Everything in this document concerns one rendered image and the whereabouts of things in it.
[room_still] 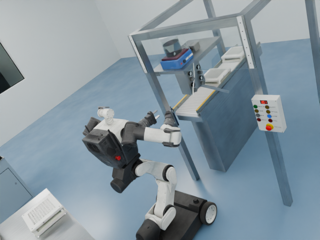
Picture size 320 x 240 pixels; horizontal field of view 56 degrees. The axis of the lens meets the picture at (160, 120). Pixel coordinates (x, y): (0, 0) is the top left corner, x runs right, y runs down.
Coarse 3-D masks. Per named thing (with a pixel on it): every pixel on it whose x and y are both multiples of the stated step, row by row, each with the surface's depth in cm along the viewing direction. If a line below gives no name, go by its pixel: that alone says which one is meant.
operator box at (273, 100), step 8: (256, 96) 198; (264, 96) 194; (272, 96) 191; (256, 104) 197; (264, 104) 193; (272, 104) 189; (280, 104) 191; (264, 112) 197; (272, 112) 193; (280, 112) 192; (264, 120) 202; (280, 120) 193; (264, 128) 206; (280, 128) 197
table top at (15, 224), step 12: (48, 192) 241; (12, 216) 232; (72, 216) 205; (0, 228) 225; (12, 228) 220; (24, 228) 214; (48, 228) 204; (60, 228) 199; (72, 228) 195; (84, 228) 191
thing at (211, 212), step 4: (204, 204) 259; (208, 204) 258; (212, 204) 261; (204, 208) 256; (208, 208) 257; (212, 208) 264; (216, 208) 266; (200, 212) 257; (204, 212) 254; (208, 212) 260; (212, 212) 265; (216, 212) 267; (200, 216) 256; (204, 216) 254; (208, 216) 260; (212, 216) 265; (204, 220) 255; (208, 220) 261; (212, 220) 263; (208, 224) 259
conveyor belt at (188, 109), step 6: (198, 90) 298; (204, 90) 292; (210, 90) 288; (192, 96) 292; (198, 96) 288; (204, 96) 283; (186, 102) 286; (192, 102) 282; (198, 102) 278; (180, 108) 281; (186, 108) 277; (192, 108) 273; (180, 114) 276; (186, 114) 271; (192, 114) 266
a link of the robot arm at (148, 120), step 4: (148, 112) 247; (148, 116) 246; (152, 116) 247; (140, 120) 244; (144, 120) 243; (148, 120) 245; (152, 120) 248; (156, 120) 250; (148, 124) 243; (152, 124) 249
